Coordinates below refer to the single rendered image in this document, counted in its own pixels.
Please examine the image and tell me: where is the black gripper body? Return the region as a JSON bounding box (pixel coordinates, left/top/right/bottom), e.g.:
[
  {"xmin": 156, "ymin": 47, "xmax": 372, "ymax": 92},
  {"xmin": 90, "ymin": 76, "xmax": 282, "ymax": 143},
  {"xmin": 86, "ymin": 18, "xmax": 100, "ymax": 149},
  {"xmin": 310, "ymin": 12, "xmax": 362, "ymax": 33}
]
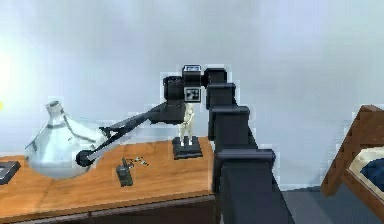
[{"xmin": 148, "ymin": 75, "xmax": 187, "ymax": 126}]

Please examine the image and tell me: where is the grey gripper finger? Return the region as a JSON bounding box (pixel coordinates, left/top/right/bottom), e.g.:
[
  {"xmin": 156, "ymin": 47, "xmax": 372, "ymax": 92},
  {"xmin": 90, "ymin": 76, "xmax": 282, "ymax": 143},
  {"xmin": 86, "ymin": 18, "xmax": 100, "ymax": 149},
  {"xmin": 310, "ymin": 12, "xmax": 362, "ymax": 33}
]
[
  {"xmin": 99, "ymin": 111, "xmax": 152, "ymax": 138},
  {"xmin": 75, "ymin": 122, "xmax": 151, "ymax": 168}
]

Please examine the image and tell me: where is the clear glass vase container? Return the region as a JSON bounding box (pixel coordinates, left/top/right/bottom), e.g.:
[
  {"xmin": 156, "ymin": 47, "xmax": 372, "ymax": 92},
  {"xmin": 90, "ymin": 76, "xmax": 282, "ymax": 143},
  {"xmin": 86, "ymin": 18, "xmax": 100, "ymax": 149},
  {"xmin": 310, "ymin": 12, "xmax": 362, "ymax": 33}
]
[{"xmin": 24, "ymin": 99, "xmax": 110, "ymax": 180}]

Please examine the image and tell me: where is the dark green walkie-talkie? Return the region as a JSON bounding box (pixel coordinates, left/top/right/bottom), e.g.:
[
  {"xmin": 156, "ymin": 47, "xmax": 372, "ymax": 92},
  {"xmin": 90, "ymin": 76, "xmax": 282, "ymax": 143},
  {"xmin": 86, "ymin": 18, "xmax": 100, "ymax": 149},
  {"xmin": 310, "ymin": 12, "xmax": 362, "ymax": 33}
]
[{"xmin": 115, "ymin": 157, "xmax": 134, "ymax": 188}]

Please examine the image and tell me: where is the white statue on black base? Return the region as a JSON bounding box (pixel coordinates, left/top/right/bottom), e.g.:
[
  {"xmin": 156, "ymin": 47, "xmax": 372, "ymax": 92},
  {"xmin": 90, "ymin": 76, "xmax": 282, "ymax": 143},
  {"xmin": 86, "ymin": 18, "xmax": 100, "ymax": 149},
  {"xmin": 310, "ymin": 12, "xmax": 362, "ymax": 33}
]
[{"xmin": 171, "ymin": 102, "xmax": 204, "ymax": 160}]

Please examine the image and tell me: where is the brown wooden desk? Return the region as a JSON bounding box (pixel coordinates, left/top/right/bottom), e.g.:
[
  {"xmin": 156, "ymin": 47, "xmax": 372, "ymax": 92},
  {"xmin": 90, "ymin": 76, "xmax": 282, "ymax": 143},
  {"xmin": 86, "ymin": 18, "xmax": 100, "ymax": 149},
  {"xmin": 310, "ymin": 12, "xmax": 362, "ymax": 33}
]
[{"xmin": 0, "ymin": 137, "xmax": 217, "ymax": 224}]

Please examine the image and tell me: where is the dark flat device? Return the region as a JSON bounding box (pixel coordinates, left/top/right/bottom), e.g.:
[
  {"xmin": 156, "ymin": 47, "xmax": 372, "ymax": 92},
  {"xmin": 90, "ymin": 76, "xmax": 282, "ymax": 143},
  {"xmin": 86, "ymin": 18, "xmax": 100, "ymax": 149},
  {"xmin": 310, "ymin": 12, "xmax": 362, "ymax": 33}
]
[{"xmin": 0, "ymin": 160, "xmax": 22, "ymax": 186}]

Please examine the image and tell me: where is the brown wooden bed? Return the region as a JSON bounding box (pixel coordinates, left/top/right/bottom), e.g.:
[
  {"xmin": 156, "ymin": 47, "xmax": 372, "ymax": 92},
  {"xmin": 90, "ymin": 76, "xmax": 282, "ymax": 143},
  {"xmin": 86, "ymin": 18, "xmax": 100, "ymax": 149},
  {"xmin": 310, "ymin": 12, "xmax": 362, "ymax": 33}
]
[{"xmin": 320, "ymin": 104, "xmax": 384, "ymax": 222}]

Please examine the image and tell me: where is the small key ring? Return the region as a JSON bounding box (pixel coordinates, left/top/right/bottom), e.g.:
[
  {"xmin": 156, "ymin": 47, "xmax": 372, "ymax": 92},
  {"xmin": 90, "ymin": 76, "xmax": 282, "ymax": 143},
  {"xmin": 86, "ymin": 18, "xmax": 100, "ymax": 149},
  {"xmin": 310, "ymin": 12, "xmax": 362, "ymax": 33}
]
[{"xmin": 127, "ymin": 155, "xmax": 150, "ymax": 168}]

